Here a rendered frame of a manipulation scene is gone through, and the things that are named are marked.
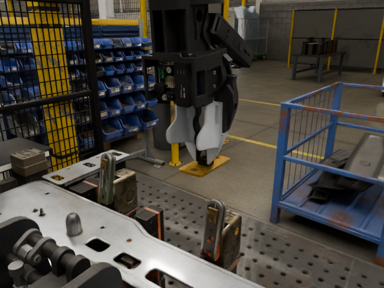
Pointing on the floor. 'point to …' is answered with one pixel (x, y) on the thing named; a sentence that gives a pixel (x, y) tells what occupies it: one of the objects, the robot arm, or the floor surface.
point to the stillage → (334, 174)
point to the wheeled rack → (256, 38)
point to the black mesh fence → (58, 79)
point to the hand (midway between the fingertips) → (205, 151)
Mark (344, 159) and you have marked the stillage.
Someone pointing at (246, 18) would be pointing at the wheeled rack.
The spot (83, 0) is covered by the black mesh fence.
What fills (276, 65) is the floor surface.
